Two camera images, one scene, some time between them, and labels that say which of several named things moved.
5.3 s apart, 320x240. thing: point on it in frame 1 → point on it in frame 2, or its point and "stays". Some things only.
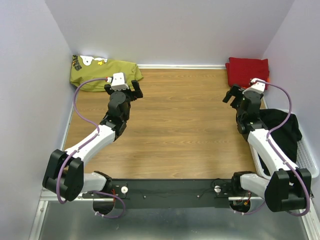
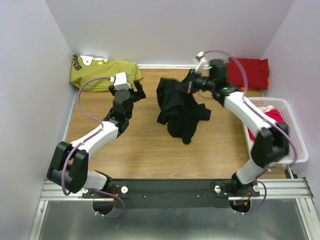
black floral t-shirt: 286,136 → 179,110
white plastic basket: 304,160 → 279,110
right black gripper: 236,91 → 191,81
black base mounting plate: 169,193 stays
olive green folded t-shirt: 85,67 stays
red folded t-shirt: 240,70 stays
